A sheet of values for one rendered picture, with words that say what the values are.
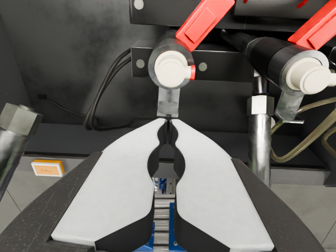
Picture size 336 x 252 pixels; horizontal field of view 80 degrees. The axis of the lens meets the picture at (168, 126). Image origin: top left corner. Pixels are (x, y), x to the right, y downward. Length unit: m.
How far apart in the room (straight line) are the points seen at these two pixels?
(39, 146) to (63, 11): 0.26
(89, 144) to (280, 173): 0.38
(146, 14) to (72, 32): 0.22
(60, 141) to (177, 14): 0.34
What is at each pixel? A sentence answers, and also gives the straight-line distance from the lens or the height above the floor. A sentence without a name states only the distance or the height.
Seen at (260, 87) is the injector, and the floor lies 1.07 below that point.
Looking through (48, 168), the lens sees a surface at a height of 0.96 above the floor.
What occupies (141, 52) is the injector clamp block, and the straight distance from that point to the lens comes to 0.26.
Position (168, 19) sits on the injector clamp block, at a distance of 0.26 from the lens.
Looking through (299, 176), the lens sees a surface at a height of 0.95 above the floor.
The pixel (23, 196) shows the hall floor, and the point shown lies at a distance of 2.38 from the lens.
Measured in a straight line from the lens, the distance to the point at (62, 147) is 0.46.
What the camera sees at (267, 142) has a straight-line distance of 0.19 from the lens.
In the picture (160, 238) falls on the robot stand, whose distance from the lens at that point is 0.75.
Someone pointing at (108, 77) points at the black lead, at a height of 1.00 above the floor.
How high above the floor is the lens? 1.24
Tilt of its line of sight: 59 degrees down
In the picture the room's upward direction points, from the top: 177 degrees counter-clockwise
